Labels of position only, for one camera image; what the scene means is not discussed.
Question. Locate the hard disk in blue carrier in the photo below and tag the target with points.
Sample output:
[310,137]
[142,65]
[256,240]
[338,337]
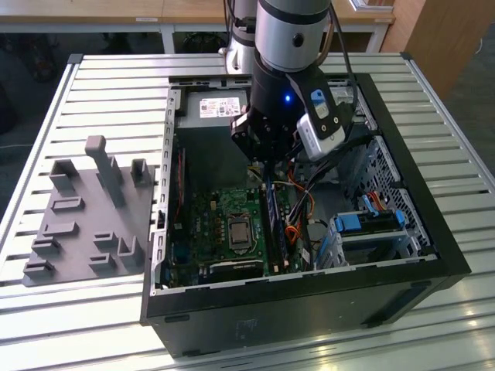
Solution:
[371,225]

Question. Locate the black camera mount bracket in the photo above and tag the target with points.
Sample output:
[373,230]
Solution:
[305,83]

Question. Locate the green Dell motherboard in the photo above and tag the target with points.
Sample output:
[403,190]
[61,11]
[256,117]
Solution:
[216,208]

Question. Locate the green RAM stick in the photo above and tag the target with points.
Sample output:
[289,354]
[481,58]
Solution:
[269,216]

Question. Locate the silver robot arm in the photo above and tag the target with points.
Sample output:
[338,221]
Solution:
[286,23]

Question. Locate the black open PC case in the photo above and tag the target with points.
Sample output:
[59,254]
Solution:
[309,309]

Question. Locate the grey power supply unit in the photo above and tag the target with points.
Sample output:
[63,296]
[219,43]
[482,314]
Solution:
[216,116]

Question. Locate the grey parts rack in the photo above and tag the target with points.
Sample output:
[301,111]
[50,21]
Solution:
[89,224]

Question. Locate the black graphics card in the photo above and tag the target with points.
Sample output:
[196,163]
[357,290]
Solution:
[236,268]

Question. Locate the wooden desk with white legs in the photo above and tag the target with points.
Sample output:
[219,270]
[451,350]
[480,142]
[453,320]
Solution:
[116,11]

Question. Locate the silver CPU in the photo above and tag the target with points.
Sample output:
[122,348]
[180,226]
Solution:
[239,232]

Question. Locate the silver wrist webcam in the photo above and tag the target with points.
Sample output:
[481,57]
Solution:
[321,137]

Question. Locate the black RAM slot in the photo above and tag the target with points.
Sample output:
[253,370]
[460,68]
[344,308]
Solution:
[263,232]

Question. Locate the RAM stick with blue label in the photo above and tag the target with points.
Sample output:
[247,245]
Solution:
[279,224]

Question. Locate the CPU socket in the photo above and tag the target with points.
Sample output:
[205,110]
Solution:
[239,232]

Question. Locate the wooden cabinet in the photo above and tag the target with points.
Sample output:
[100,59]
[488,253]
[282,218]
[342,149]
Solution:
[444,38]

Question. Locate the black case fan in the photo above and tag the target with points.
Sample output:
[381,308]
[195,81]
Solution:
[178,174]

